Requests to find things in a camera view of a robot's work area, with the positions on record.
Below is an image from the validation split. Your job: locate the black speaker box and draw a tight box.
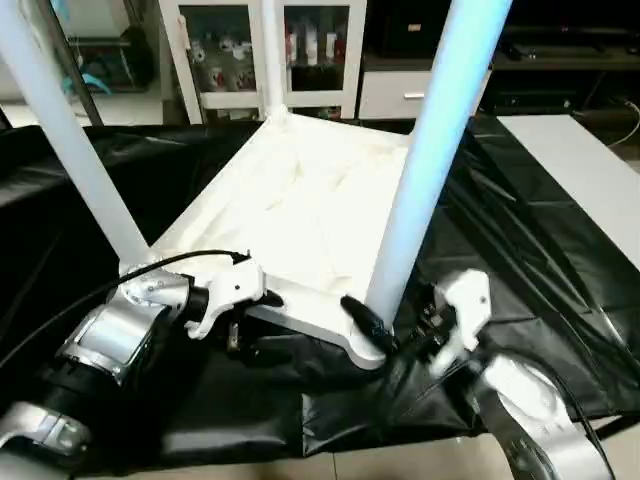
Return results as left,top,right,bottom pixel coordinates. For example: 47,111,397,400
374,0,453,57

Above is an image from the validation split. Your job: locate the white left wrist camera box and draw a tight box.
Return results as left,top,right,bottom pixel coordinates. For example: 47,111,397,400
182,257,270,342

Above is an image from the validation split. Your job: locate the white plastic table leg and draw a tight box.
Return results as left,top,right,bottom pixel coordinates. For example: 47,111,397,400
362,0,517,327
0,0,154,270
257,0,292,122

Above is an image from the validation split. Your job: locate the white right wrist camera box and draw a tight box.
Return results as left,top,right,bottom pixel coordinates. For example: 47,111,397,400
429,269,494,377

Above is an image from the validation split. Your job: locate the black mat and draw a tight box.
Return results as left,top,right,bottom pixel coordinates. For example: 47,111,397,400
0,112,640,467

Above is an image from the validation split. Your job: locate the white glass door cabinet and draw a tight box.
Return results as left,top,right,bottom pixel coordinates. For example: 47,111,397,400
158,0,370,124

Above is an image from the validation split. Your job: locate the dark low tv stand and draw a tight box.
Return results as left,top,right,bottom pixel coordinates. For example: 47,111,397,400
488,18,640,117

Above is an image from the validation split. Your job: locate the white drawer unit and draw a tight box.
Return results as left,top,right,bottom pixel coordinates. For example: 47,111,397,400
357,70,492,122

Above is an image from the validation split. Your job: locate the clear plastic storage box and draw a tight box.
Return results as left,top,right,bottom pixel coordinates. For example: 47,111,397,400
62,34,153,97

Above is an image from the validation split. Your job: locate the white plastic table top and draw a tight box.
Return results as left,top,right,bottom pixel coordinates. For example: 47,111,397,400
118,110,473,372

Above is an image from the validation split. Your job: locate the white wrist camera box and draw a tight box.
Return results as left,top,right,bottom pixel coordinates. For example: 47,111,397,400
182,257,270,342
429,269,494,377

